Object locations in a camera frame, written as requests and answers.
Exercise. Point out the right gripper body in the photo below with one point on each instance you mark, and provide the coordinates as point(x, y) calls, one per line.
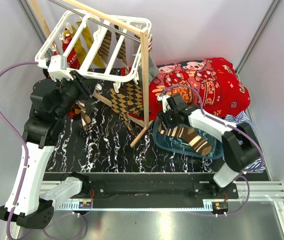
point(169, 119)

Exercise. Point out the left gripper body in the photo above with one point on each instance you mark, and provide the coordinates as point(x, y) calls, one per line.
point(71, 92)

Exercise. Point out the red patterned sock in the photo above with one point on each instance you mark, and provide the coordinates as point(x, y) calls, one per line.
point(72, 58)

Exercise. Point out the yellow sock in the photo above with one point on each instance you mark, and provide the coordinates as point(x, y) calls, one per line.
point(81, 53)

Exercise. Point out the white plastic clip hanger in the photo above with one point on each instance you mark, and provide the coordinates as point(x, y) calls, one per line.
point(94, 47)

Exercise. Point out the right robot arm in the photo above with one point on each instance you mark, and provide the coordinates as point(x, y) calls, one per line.
point(240, 146)

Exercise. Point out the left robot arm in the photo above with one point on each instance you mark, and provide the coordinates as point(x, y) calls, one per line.
point(51, 103)

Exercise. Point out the clear plastic basket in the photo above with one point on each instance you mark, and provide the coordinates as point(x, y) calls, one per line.
point(175, 144)

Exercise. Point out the brown argyle sock hanging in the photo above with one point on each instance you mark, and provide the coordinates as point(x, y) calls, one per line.
point(119, 104)

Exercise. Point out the grey sock hanging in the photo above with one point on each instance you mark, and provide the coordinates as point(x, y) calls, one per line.
point(153, 70)

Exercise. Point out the red cartoon print blanket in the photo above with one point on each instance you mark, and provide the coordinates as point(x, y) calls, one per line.
point(211, 82)

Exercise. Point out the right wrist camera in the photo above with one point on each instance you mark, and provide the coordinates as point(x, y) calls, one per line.
point(163, 98)

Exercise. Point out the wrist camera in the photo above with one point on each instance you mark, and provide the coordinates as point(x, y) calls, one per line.
point(57, 68)
point(163, 98)

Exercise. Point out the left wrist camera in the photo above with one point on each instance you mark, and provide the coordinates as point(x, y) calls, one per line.
point(57, 68)

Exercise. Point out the wooden drying rack frame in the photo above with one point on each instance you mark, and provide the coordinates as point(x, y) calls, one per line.
point(132, 75)

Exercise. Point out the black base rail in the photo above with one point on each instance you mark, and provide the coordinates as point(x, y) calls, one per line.
point(149, 192)

